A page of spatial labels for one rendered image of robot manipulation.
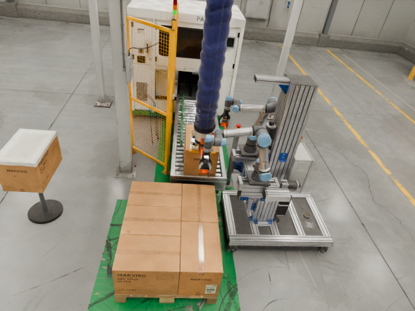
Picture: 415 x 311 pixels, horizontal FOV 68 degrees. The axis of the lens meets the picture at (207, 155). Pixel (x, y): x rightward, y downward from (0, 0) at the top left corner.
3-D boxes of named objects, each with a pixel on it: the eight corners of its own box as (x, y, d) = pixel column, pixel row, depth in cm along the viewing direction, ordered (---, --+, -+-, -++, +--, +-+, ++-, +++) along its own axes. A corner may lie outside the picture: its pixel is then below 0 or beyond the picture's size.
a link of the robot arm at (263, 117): (245, 136, 357) (270, 99, 326) (246, 130, 369) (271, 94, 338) (254, 141, 359) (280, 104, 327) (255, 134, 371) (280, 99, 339)
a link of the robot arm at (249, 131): (265, 121, 285) (212, 126, 284) (267, 127, 276) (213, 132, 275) (264, 131, 292) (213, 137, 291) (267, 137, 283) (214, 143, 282)
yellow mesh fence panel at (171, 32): (126, 152, 500) (119, 14, 377) (131, 149, 507) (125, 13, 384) (167, 175, 464) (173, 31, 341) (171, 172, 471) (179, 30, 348)
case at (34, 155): (28, 157, 369) (19, 128, 345) (62, 158, 373) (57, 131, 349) (2, 190, 320) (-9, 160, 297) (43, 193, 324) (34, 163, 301)
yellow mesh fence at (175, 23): (168, 120, 597) (173, 2, 474) (173, 120, 598) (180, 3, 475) (165, 156, 503) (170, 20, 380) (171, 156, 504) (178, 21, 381)
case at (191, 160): (183, 148, 431) (186, 124, 407) (212, 150, 435) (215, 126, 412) (183, 176, 383) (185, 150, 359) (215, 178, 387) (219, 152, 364)
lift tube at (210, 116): (193, 122, 339) (203, 23, 278) (213, 124, 341) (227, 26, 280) (193, 132, 321) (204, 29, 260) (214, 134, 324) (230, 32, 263)
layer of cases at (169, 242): (133, 204, 390) (131, 181, 366) (210, 208, 400) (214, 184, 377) (114, 294, 294) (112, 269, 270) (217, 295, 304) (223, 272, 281)
